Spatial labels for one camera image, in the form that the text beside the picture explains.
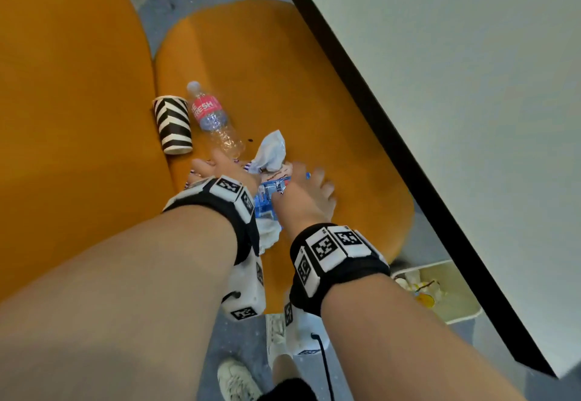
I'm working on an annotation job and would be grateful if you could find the person's right hand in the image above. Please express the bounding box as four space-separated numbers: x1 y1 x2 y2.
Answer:
271 162 337 236

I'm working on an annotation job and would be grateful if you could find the person's left hand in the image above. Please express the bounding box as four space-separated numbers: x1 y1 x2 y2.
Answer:
189 148 262 197

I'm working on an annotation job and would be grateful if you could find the person's left forearm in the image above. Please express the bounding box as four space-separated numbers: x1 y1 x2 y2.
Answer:
0 205 242 401

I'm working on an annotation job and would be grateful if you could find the person's right forearm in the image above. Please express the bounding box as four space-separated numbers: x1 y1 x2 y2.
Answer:
320 273 528 401

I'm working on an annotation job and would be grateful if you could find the pink striped paper wrapper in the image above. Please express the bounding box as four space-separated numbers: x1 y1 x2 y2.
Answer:
186 158 253 191

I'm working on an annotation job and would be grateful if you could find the black wristband with marker tiles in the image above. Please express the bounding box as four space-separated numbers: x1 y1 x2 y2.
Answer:
162 176 261 266
289 223 391 318

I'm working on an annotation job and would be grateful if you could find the clear bottle with red label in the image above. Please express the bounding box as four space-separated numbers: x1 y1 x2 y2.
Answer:
186 80 246 160

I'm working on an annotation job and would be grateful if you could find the crumpled white tissue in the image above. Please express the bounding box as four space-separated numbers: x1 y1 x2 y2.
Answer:
247 129 288 175

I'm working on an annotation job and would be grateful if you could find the black white striped paper cup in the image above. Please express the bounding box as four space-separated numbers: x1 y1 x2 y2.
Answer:
152 95 194 156

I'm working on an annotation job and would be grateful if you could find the blue and white plastic wrapper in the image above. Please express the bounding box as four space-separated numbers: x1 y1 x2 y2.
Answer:
253 171 312 222

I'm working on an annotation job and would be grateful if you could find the crumpled white paper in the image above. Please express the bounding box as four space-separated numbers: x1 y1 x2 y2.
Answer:
257 217 284 252

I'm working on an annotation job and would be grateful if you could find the orange chair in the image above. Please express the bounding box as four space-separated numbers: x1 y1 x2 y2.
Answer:
0 0 416 316

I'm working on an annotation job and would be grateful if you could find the trash in bin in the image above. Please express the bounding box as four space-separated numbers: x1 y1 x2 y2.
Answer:
394 270 448 310

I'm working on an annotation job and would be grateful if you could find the white sneaker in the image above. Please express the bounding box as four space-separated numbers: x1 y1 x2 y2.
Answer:
216 358 264 401
265 313 292 370

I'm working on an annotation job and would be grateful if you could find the cream trash bin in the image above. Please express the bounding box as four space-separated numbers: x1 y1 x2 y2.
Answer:
389 259 483 325

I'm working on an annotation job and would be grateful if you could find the white table with black edge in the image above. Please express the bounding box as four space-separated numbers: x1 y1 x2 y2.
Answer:
267 0 581 379

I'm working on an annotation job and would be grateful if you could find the person's leg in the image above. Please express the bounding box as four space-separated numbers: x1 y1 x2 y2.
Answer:
257 353 319 401

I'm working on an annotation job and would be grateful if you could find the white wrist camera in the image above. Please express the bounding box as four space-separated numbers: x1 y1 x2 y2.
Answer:
221 251 267 322
283 295 330 356

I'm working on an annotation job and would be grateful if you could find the black cable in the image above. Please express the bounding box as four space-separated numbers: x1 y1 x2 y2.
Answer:
310 333 337 401

